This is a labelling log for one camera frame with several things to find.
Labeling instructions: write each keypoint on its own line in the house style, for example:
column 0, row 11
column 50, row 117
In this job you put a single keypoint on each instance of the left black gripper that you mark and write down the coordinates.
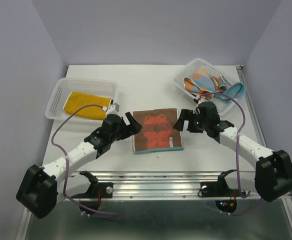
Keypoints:
column 134, row 128

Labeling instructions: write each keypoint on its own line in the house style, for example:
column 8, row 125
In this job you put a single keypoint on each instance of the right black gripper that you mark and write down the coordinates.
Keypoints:
column 185, row 115

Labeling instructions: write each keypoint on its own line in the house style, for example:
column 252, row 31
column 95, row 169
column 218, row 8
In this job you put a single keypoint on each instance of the red and brown towel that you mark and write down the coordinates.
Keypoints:
column 157, row 133

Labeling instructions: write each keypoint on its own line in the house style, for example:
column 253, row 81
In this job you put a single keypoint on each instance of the orange and blue spotted towel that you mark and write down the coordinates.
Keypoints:
column 200, row 82

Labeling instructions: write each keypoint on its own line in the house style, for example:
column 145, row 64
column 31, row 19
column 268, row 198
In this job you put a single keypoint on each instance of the yellow and blue towel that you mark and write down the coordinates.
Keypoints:
column 77, row 100

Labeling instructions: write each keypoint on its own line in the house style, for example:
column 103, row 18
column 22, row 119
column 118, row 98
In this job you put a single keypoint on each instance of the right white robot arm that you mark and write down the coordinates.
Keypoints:
column 272, row 176

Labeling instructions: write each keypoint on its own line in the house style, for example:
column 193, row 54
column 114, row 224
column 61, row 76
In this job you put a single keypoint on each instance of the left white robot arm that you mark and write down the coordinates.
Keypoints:
column 42, row 187

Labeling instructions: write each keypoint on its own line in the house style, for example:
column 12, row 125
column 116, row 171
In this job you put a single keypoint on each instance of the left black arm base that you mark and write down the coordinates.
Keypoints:
column 96, row 192

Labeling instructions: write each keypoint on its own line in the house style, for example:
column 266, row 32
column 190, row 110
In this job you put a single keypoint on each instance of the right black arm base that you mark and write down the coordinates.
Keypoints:
column 226, row 201

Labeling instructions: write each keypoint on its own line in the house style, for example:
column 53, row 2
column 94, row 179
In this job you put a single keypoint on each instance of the right white plastic basket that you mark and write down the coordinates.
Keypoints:
column 212, row 70

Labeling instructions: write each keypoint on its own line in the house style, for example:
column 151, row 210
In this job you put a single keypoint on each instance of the white plastic basket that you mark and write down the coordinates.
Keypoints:
column 65, row 86
column 212, row 70

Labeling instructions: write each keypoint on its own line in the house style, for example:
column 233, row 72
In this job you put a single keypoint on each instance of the left white plastic basket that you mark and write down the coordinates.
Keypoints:
column 65, row 86

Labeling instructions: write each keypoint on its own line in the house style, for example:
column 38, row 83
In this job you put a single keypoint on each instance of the light blue patterned towel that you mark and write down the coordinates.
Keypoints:
column 236, row 92

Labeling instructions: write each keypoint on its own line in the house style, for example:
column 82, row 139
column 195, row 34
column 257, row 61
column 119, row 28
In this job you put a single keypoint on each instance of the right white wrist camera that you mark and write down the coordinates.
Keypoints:
column 199, row 99

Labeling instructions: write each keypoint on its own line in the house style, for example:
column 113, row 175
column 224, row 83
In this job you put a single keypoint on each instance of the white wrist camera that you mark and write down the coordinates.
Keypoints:
column 199, row 99
column 113, row 109

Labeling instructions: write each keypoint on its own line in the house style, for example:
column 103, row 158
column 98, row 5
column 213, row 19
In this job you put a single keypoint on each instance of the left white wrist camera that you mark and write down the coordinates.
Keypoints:
column 113, row 109

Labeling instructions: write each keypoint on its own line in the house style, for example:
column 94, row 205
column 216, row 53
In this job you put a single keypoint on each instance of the aluminium rail frame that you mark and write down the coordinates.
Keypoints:
column 156, row 194

